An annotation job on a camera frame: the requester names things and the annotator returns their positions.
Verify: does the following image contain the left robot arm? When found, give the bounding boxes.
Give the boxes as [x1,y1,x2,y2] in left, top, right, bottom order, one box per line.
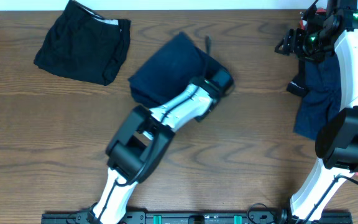
[86,69,234,223]

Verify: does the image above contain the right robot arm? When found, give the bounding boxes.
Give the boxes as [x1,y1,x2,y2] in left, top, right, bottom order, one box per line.
[273,0,358,223]

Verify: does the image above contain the navy blue shorts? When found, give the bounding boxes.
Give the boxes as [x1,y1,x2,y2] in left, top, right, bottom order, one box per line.
[293,55,341,140]
[129,32,224,108]

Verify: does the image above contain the folded black shorts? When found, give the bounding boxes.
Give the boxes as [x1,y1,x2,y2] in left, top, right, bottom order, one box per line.
[34,0,131,86]

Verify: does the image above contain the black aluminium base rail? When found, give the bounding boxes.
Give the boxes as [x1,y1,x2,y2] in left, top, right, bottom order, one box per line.
[40,210,353,224]

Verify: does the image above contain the black garment with logo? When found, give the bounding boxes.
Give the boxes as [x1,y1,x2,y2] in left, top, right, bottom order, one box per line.
[287,60,309,98]

